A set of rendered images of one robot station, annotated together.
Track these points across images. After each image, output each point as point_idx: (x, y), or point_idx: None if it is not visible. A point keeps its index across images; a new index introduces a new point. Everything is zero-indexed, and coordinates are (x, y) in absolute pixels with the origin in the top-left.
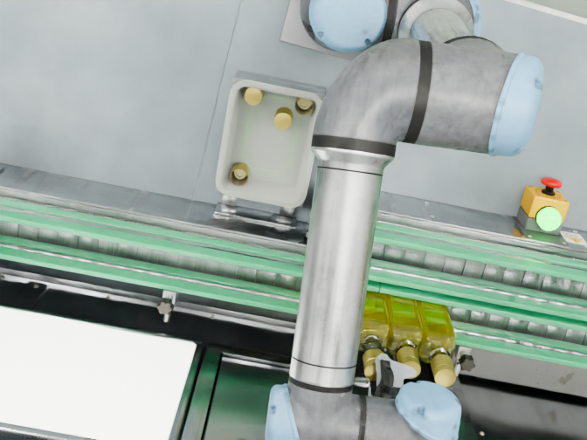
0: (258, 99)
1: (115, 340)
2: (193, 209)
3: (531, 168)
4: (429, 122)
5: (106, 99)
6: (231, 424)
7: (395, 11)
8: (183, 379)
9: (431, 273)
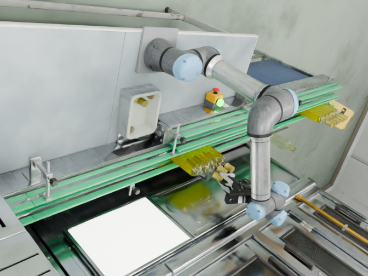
0: (137, 99)
1: (126, 212)
2: (115, 149)
3: (207, 86)
4: (281, 120)
5: (70, 120)
6: (189, 217)
7: (202, 63)
8: (160, 212)
9: (198, 135)
